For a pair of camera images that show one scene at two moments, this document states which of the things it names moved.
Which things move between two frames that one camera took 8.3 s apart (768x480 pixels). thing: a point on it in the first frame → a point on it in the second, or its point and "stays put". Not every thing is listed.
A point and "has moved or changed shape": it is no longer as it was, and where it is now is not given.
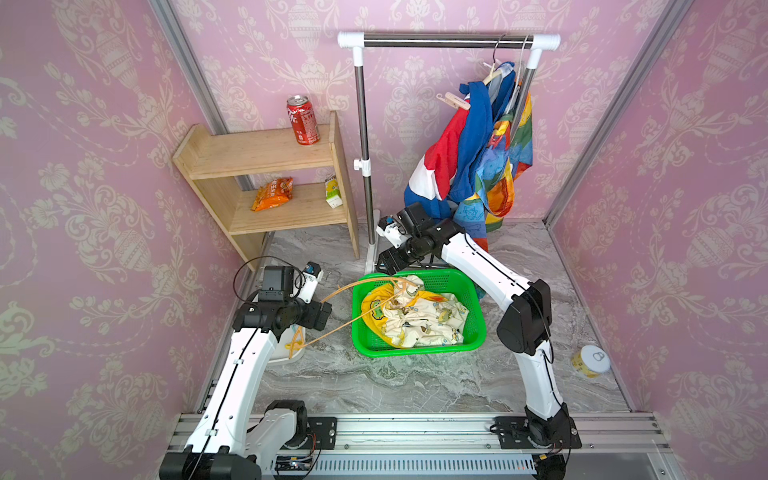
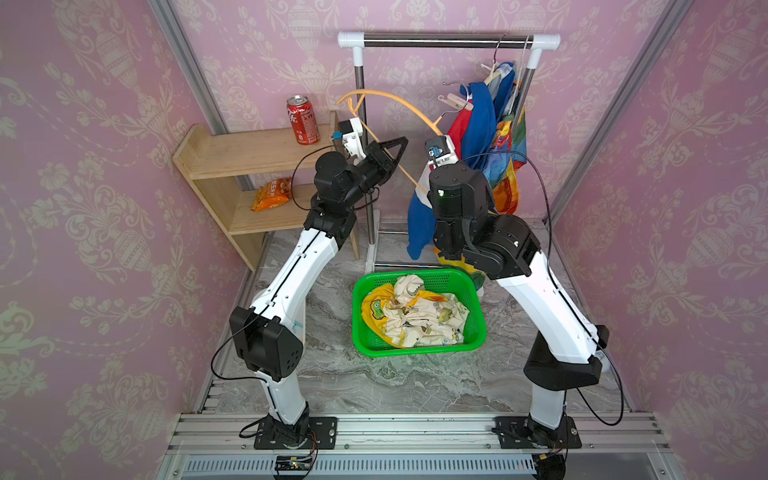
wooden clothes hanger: (299, 341) → (357, 111)
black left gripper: (311, 318) → (380, 163)
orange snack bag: (273, 194) stays put
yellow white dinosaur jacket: (403, 314) stays put
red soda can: (303, 119) stays put
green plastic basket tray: (460, 283) stays put
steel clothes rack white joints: (360, 40) stays put
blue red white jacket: (444, 175) has moved or changed shape
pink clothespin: (454, 99) stays put
